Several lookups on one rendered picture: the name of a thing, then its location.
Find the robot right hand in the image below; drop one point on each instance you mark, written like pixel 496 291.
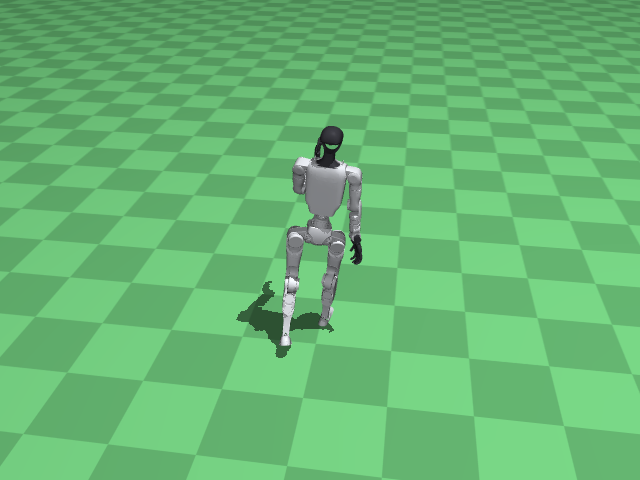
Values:
pixel 358 250

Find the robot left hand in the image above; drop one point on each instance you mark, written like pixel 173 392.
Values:
pixel 317 148

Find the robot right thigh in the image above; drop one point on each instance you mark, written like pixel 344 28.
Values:
pixel 335 254

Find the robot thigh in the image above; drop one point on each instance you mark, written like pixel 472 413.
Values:
pixel 335 254
pixel 296 236

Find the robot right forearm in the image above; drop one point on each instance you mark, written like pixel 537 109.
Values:
pixel 355 222

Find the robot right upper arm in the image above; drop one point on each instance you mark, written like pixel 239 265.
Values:
pixel 354 177

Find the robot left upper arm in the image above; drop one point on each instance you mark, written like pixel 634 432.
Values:
pixel 299 172

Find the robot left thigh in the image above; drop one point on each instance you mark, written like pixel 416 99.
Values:
pixel 296 236

